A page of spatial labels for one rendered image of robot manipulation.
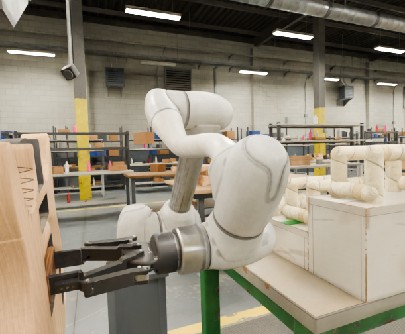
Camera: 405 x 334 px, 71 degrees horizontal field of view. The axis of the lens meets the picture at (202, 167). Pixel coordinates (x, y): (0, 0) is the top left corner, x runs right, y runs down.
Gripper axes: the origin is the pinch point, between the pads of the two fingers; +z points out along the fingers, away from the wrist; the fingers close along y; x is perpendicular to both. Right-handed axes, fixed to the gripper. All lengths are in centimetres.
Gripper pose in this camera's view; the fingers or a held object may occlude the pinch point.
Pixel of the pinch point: (54, 271)
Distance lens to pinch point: 54.9
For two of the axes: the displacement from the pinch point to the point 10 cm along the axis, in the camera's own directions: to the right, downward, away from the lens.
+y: -3.7, -2.0, 9.1
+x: 0.2, -9.8, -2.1
